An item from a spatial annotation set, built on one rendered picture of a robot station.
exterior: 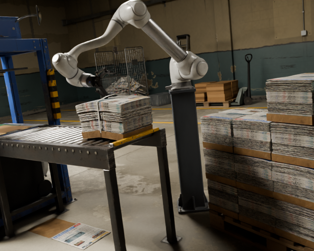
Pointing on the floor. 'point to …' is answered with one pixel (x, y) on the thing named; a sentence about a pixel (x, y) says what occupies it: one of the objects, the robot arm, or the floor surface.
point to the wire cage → (118, 88)
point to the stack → (265, 176)
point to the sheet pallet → (216, 93)
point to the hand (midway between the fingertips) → (113, 84)
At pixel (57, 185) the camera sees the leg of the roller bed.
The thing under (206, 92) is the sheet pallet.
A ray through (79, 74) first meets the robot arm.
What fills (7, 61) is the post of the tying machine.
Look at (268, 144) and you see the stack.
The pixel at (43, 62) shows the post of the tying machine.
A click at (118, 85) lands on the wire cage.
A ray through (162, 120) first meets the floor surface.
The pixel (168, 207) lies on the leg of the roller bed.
